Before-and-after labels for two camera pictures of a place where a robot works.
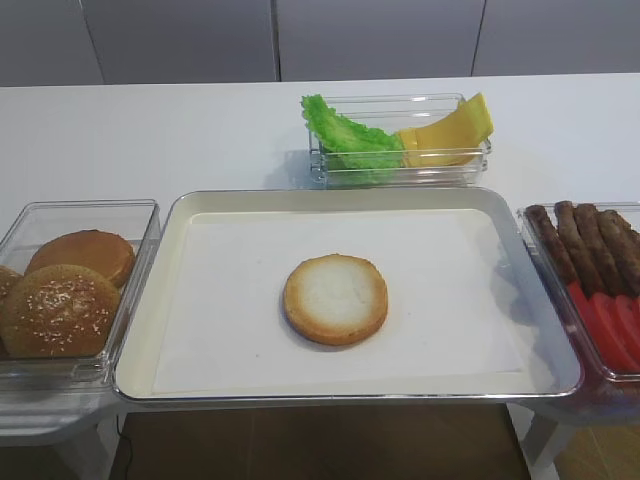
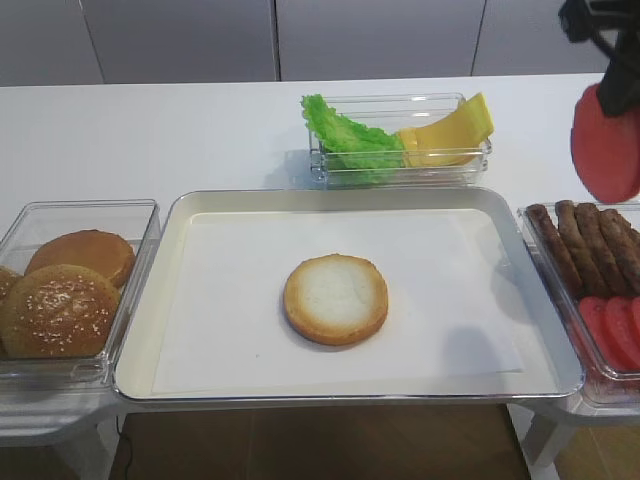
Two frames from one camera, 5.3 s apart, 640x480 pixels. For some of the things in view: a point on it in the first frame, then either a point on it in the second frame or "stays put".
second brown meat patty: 575,250 stays put
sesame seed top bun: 59,312 stays put
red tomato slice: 614,325 → 606,148
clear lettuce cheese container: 398,140 stays put
